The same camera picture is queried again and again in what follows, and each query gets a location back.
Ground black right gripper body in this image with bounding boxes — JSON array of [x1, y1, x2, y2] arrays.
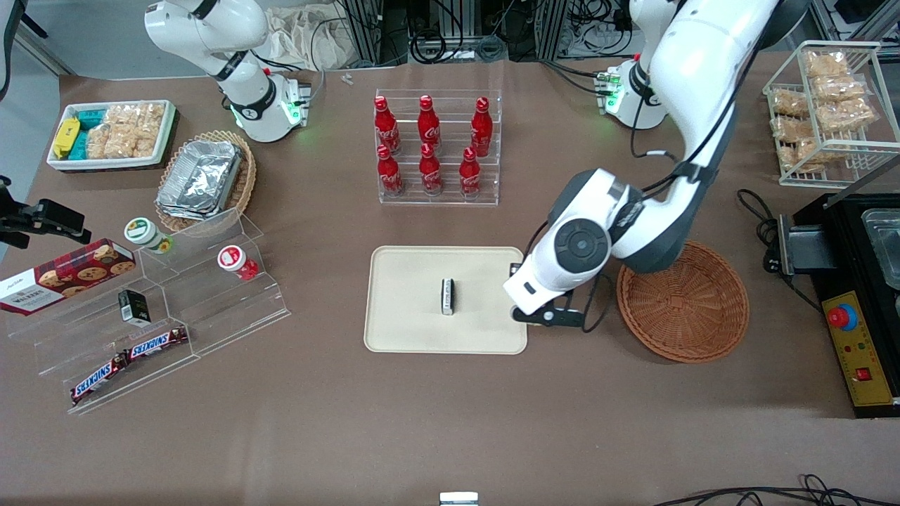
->
[[0, 176, 33, 249]]

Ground round brown wicker basket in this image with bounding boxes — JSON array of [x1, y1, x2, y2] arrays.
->
[[617, 240, 750, 364]]

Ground beige plastic tray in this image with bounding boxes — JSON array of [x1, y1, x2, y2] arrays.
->
[[364, 245, 528, 355]]

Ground oval light wicker basket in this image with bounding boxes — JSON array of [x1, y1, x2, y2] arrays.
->
[[155, 130, 257, 233]]

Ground red cookie box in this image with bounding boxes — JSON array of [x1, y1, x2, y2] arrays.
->
[[0, 239, 137, 317]]

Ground white rectangular bin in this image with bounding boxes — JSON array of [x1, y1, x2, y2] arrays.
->
[[46, 100, 177, 172]]

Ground yellow snack packet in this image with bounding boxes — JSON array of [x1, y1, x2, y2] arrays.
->
[[53, 117, 82, 160]]

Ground green lid yogurt cup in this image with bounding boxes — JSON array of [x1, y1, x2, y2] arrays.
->
[[124, 218, 174, 254]]

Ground rice cracker packet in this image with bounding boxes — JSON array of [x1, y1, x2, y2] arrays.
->
[[86, 124, 113, 160], [105, 105, 141, 160], [135, 103, 167, 159]]

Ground small black box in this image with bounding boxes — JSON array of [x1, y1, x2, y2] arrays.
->
[[117, 288, 152, 328]]

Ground stacked foil containers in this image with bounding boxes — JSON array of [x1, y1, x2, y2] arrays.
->
[[156, 141, 243, 221]]

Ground snickers chocolate bar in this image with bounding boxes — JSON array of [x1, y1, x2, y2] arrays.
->
[[125, 327, 190, 361], [70, 353, 131, 407]]

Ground red cola bottle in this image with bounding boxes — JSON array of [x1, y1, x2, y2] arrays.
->
[[377, 145, 405, 198], [418, 96, 442, 151], [460, 147, 482, 199], [419, 143, 444, 196], [470, 97, 494, 157], [374, 96, 401, 156]]

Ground clear acrylic bottle rack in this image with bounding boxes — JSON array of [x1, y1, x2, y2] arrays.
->
[[375, 88, 503, 207]]

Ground clear acrylic step display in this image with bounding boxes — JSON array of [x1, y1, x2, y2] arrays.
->
[[7, 207, 293, 415]]

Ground red lid yogurt cup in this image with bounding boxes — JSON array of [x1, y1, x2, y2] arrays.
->
[[217, 245, 259, 281]]

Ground black appliance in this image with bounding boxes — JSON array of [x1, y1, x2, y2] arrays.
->
[[765, 192, 900, 419]]

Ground bagged fried snack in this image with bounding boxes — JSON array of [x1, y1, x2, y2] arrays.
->
[[772, 90, 811, 118], [810, 75, 868, 105], [804, 51, 851, 79], [793, 137, 846, 167], [772, 116, 817, 144], [816, 98, 879, 135]]

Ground beige cloth bag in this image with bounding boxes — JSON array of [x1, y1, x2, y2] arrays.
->
[[266, 6, 368, 72]]

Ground yellow control panel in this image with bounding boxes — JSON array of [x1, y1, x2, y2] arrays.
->
[[821, 290, 898, 409]]

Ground steel pan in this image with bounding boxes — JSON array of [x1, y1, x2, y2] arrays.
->
[[861, 207, 900, 290]]

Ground black chair frame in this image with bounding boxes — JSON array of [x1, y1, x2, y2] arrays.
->
[[0, 0, 50, 100]]

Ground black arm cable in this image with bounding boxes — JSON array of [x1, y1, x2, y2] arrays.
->
[[629, 67, 750, 201]]

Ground black appliance power cable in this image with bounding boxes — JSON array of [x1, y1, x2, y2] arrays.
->
[[736, 188, 823, 313]]

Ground white wire basket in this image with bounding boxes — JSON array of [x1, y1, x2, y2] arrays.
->
[[764, 41, 900, 188]]

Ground grey coiled cable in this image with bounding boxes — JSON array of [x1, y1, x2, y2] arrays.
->
[[474, 35, 508, 62]]

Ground black coiled cable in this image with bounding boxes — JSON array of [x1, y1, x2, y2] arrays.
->
[[410, 27, 466, 65]]

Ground black floor cable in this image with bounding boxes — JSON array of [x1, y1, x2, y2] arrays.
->
[[650, 474, 900, 506]]

